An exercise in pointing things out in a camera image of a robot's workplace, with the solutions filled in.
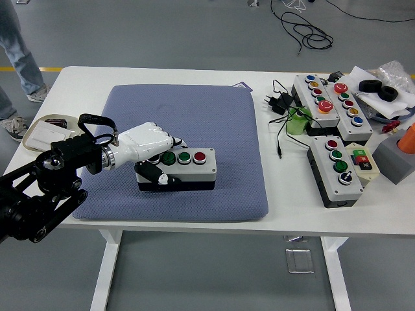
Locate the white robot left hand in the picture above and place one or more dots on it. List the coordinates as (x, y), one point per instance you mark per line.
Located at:
(146, 139)

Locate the grey four-button control box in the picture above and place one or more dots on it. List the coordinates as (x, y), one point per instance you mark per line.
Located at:
(350, 191)
(201, 171)

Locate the grey five-button control box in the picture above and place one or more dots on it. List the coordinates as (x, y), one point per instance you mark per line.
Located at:
(304, 89)
(360, 129)

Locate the blue-grey padded mat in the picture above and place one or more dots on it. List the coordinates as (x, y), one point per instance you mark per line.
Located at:
(210, 113)

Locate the cream shallow tray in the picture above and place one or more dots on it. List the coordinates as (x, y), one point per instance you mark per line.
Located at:
(74, 128)

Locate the small dark red item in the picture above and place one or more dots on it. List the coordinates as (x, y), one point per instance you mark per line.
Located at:
(56, 123)

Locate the purple-edged white card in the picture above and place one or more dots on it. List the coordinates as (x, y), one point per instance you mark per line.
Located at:
(244, 85)

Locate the black power adapter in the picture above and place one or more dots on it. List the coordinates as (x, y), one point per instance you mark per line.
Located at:
(280, 103)

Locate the white table leg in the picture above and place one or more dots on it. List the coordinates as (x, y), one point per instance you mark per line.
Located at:
(337, 275)
(105, 275)

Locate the person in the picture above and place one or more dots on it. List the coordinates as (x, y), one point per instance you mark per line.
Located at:
(22, 64)

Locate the green plastic cylinder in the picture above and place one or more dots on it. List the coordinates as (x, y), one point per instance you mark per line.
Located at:
(296, 126)

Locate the clear floor plate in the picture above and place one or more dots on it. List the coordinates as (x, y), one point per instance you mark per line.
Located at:
(300, 260)

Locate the small black device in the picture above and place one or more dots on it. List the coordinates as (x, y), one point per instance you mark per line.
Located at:
(335, 77)

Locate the white paper sheet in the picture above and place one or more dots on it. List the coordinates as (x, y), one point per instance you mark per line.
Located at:
(355, 76)

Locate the red knob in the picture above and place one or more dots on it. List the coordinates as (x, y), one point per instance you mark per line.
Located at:
(390, 125)

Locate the grey block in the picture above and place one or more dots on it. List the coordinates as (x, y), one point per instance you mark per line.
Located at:
(392, 162)

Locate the clear bubble wrap bag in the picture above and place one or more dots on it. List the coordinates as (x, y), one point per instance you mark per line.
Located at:
(394, 73)

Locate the orange cylinder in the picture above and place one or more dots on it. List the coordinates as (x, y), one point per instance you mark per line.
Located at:
(409, 139)

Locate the white wall switch plate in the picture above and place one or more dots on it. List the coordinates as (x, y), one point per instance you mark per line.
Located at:
(45, 134)

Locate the silver floor bracket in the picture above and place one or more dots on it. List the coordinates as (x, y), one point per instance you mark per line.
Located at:
(253, 2)

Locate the cream three-button switch box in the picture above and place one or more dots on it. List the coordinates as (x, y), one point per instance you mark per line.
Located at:
(368, 175)

